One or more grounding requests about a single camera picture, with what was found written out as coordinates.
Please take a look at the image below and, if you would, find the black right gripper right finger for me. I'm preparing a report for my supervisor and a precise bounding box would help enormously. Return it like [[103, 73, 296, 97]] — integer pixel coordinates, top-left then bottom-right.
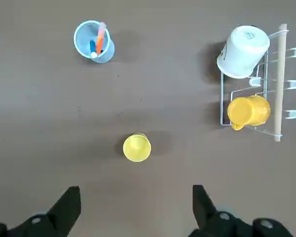
[[188, 185, 296, 237]]

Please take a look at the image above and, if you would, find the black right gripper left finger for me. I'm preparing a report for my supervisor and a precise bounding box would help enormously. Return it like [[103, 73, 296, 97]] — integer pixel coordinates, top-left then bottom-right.
[[0, 186, 81, 237]]

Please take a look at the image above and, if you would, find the yellow plastic IKEA cup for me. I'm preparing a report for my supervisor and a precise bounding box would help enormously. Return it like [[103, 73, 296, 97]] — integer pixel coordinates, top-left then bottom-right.
[[122, 132, 152, 163]]

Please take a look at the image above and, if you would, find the yellow mug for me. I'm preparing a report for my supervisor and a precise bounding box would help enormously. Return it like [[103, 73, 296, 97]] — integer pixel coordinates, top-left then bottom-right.
[[226, 95, 271, 131]]

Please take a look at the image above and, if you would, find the white rack with wooden rod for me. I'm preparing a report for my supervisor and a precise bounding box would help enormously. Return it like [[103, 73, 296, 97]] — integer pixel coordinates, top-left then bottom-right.
[[220, 23, 296, 143]]

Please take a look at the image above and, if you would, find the white ceramic mug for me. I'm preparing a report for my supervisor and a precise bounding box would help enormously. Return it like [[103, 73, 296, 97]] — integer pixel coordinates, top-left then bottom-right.
[[216, 24, 271, 79]]

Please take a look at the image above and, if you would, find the clear blue plastic beaker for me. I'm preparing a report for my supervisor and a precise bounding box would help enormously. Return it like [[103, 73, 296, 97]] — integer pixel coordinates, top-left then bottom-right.
[[73, 20, 115, 64]]

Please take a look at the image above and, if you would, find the orange pen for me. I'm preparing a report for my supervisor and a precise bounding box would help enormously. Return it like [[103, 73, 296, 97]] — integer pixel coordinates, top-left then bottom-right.
[[90, 21, 107, 59]]

